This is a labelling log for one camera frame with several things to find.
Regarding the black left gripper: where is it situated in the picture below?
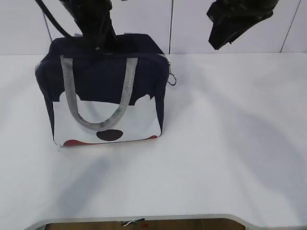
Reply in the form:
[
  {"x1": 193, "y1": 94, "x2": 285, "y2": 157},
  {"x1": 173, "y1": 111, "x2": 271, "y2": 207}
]
[{"x1": 71, "y1": 0, "x2": 117, "y2": 50}]

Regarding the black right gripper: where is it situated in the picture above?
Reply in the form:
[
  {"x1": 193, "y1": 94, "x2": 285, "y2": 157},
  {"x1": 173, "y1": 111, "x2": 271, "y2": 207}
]
[{"x1": 207, "y1": 0, "x2": 273, "y2": 50}]

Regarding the navy blue lunch bag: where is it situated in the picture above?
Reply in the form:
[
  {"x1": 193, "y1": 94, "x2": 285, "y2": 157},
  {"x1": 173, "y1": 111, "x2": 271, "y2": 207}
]
[{"x1": 35, "y1": 34, "x2": 171, "y2": 146}]

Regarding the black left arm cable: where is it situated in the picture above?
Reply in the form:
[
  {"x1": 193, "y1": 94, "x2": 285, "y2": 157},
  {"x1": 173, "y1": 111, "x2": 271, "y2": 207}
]
[{"x1": 35, "y1": 0, "x2": 72, "y2": 39}]

